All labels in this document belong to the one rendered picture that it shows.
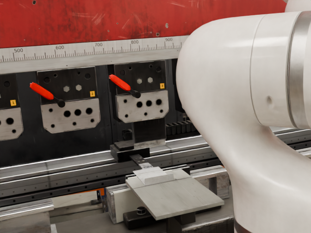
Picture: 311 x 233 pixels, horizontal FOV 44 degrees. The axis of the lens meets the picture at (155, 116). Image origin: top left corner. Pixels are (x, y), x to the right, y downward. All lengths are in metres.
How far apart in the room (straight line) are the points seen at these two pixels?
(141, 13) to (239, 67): 0.71
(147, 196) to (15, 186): 0.52
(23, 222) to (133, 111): 0.42
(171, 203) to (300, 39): 0.67
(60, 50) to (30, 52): 0.07
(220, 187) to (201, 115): 0.87
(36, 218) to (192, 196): 0.43
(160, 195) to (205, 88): 0.65
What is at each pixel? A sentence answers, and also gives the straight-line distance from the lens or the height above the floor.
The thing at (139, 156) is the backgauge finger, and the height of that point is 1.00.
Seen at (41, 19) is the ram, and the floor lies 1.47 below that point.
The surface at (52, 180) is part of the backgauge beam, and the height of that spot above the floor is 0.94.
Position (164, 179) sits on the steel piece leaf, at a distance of 1.10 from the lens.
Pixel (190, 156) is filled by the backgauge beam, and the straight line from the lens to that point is 1.49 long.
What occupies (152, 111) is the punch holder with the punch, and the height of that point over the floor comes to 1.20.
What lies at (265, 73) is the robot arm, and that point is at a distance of 0.38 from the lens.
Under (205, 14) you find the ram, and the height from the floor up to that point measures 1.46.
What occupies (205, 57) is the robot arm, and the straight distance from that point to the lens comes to 0.40.
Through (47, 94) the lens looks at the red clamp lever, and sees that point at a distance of 0.99.
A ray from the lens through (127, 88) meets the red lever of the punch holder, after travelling 1.02.
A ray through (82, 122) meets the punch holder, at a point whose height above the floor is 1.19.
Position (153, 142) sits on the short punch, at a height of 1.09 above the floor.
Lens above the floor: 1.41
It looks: 12 degrees down
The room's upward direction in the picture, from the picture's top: 4 degrees counter-clockwise
